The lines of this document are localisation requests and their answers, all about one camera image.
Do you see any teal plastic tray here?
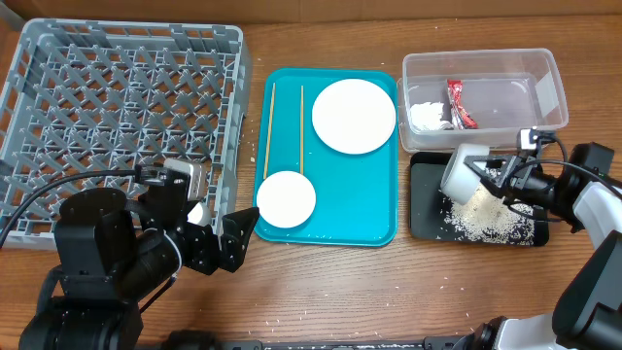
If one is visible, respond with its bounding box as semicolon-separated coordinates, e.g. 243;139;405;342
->
255;68;398;247

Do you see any red snack wrapper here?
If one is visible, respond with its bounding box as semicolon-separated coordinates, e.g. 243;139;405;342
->
447;80;478;129

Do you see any grey bowl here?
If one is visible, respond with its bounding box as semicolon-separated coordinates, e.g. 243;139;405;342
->
440;144;490;205

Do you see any white tissue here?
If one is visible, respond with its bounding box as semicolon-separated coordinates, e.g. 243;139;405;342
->
409;102;453;132

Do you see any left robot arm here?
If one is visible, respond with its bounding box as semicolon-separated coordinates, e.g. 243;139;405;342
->
18;159;259;349

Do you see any white cup in rack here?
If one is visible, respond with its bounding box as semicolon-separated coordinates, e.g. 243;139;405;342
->
187;202;212;227

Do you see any grey dishwasher rack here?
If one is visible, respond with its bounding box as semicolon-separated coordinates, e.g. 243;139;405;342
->
1;18;252;250

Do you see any clear plastic bin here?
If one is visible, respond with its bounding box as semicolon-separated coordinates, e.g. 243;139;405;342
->
397;48;570;153

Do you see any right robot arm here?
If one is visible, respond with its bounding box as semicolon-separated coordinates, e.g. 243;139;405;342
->
443;143;621;349

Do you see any white rice pile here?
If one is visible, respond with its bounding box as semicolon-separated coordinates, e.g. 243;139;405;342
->
442;184;535;245

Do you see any black tray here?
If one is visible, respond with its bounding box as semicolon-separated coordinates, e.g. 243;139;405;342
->
409;152;549;247

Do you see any wooden chopstick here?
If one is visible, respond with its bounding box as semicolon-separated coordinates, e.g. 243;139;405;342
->
263;83;276;180
299;86;305;176

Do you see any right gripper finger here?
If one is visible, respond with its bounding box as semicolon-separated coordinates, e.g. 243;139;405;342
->
480;169;512;198
464;155;518;178

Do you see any large white plate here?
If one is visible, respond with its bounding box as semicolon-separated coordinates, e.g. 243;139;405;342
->
312;79;397;155

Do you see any small white bowl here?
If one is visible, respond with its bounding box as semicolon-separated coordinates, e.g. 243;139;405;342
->
256;171;317;228

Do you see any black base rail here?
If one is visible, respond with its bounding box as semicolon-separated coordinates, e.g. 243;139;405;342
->
221;335;461;350

